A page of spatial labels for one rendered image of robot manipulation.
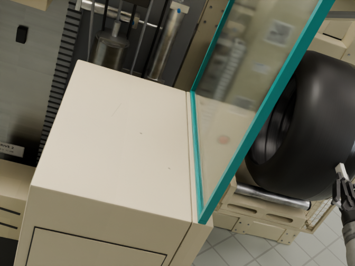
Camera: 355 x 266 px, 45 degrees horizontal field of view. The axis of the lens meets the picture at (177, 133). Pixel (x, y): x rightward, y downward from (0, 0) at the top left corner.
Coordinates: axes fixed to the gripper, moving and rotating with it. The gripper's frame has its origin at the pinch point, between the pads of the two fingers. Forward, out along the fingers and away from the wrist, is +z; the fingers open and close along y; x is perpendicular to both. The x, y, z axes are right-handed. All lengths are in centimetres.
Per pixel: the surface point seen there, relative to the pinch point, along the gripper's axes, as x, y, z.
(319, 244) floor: 133, -91, 67
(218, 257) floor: 128, -12, 38
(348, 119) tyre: -12.7, 2.7, 12.7
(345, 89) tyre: -17.5, 4.6, 21.6
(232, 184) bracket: 27.9, 25.8, 8.1
